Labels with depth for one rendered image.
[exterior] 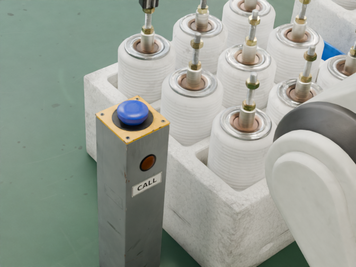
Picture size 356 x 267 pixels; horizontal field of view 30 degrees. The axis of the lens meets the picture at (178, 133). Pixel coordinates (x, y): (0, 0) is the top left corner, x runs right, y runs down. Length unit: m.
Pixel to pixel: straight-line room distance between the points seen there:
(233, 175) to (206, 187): 0.04
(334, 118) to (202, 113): 0.45
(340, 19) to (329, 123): 0.84
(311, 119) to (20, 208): 0.69
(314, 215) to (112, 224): 0.43
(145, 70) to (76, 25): 0.58
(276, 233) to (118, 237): 0.26
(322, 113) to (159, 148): 0.33
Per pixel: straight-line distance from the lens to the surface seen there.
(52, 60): 1.51
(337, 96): 0.59
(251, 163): 0.96
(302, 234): 0.63
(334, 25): 1.43
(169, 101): 1.01
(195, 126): 1.02
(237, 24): 1.21
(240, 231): 0.98
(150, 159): 0.86
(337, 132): 0.58
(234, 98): 1.09
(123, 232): 0.94
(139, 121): 0.84
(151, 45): 1.09
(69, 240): 1.13
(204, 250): 1.06
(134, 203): 0.91
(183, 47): 1.14
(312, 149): 0.58
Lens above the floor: 0.86
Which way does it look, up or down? 41 degrees down
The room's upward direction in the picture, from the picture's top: 5 degrees clockwise
